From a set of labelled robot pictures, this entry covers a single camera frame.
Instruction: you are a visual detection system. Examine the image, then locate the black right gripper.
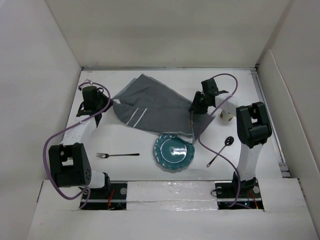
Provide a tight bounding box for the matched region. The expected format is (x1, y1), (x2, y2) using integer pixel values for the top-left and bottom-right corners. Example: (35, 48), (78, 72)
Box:
(189, 90), (210, 115)

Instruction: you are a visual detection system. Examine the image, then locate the grey striped cloth placemat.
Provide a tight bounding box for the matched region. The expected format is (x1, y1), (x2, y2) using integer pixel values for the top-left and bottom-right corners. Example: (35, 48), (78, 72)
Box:
(112, 74), (209, 143)

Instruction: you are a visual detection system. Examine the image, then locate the teal ceramic plate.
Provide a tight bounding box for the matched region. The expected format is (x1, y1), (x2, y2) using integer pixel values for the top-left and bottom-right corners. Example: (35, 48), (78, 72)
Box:
(153, 134), (195, 171)

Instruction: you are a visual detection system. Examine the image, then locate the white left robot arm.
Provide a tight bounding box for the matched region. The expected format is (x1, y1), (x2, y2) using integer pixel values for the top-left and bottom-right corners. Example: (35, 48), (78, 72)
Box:
(48, 97), (113, 199)

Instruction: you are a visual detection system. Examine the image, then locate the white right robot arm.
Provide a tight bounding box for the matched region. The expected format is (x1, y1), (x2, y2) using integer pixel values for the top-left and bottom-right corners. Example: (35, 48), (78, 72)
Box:
(189, 91), (272, 197)

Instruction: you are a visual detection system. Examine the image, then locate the silver metal fork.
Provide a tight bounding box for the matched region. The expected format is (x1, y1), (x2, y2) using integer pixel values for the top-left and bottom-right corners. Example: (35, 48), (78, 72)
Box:
(96, 153), (140, 159)

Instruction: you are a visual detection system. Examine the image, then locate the dark metal spoon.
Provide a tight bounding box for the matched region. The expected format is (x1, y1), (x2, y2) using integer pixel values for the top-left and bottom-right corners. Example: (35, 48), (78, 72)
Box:
(206, 136), (235, 168)

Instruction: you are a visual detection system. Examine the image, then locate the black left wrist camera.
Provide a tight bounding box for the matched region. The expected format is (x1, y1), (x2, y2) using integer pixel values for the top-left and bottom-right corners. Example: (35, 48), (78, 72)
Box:
(82, 86), (105, 102)

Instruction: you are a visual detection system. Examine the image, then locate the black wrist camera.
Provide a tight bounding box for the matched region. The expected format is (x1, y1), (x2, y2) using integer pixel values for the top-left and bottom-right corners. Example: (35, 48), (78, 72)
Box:
(82, 86), (105, 102)
(201, 77), (228, 98)

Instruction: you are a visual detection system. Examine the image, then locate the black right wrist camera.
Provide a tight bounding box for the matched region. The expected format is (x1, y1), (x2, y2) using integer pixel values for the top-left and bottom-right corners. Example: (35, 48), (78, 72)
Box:
(201, 77), (228, 98)

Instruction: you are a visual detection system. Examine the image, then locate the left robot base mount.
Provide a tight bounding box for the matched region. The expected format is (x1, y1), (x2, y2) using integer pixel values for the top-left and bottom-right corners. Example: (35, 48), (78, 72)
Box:
(79, 171), (128, 211)

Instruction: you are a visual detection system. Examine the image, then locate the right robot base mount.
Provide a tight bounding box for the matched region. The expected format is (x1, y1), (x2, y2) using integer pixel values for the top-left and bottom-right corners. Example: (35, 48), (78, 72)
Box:
(210, 178), (264, 210)

